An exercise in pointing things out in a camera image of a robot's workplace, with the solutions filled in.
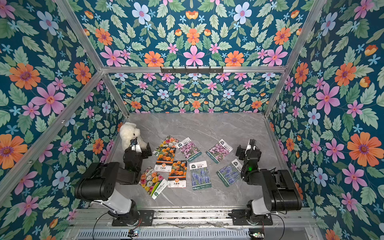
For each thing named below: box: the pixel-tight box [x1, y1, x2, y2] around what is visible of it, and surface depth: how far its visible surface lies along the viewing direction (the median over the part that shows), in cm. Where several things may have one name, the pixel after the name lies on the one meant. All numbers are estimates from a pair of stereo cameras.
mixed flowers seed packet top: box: [152, 135, 180, 157], surface depth 104 cm
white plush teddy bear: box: [119, 122, 143, 151], surface depth 87 cm
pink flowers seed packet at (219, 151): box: [205, 138, 234, 164], surface depth 100 cm
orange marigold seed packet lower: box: [167, 160, 188, 188], surface depth 90 cm
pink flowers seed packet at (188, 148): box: [175, 137, 202, 162], surface depth 100 cm
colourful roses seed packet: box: [138, 166, 168, 200], surface depth 87 cm
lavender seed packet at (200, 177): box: [189, 160, 212, 191], surface depth 90 cm
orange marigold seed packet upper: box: [154, 147, 176, 173], surface depth 97 cm
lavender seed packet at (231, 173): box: [216, 158, 243, 187], surface depth 90 cm
